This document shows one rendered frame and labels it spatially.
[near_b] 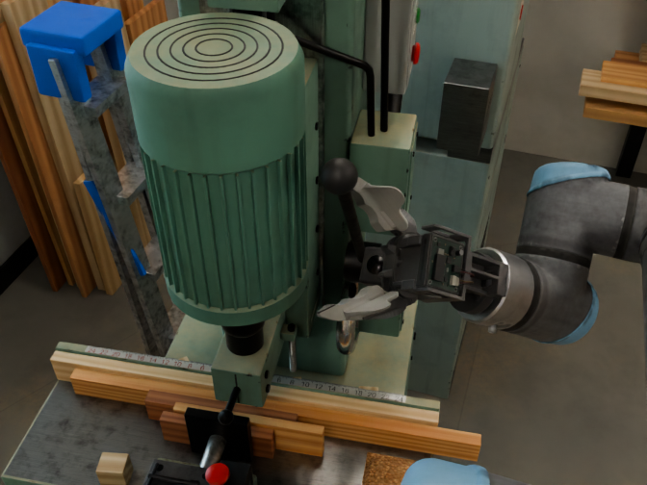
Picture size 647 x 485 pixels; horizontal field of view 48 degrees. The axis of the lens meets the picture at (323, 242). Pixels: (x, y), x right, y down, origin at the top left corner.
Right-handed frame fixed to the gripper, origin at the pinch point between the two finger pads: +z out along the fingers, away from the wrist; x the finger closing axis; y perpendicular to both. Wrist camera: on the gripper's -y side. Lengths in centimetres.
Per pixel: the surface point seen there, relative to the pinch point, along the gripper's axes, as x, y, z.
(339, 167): -4.7, 9.3, 5.3
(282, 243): 0.0, -5.8, 1.6
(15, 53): -65, -147, 19
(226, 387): 15.9, -27.9, -5.6
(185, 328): 6, -68, -14
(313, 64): -22.5, -7.5, 0.8
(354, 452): 22.1, -26.0, -26.8
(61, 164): -43, -166, -3
